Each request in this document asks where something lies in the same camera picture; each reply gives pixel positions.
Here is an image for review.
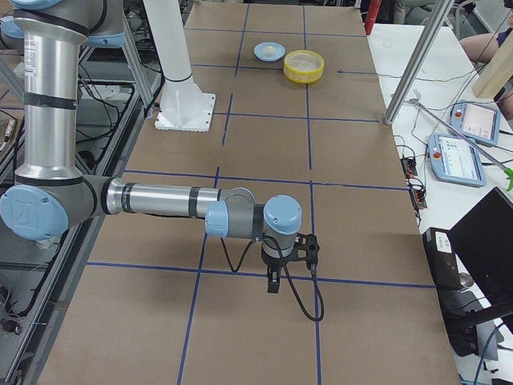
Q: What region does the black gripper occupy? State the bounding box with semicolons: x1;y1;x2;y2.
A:
263;256;284;294

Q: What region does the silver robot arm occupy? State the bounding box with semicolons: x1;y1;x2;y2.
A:
1;1;302;293

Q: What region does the yellow rimmed bamboo steamer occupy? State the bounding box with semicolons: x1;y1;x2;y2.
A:
283;50;325;84

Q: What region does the orange black connector box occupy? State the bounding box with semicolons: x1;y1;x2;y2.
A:
401;144;418;177

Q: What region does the black desktop box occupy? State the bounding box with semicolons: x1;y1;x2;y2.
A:
422;227;498;361

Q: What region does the near blue teach pendant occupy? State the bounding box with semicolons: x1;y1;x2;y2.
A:
427;133;487;187

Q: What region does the blue teach pendant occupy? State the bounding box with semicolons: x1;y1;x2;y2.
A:
450;100;500;147
427;133;487;187

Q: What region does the black computer monitor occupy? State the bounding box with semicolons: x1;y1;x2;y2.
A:
449;188;512;304

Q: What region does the light blue plate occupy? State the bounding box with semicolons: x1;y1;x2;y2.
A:
253;42;286;63

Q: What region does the far blue teach pendant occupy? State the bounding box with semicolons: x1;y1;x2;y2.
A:
450;100;500;147

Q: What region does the red cylinder bottle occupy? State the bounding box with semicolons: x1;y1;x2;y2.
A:
364;0;382;35

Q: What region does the wooden board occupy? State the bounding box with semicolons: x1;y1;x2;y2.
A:
472;33;513;99

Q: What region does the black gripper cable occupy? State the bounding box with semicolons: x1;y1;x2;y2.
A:
219;233;325;322

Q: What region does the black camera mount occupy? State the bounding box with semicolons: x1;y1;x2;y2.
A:
287;233;320;277

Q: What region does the white camera post base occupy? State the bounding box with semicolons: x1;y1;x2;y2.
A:
143;0;216;132

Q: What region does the aluminium frame post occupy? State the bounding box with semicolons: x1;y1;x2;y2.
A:
384;0;454;125

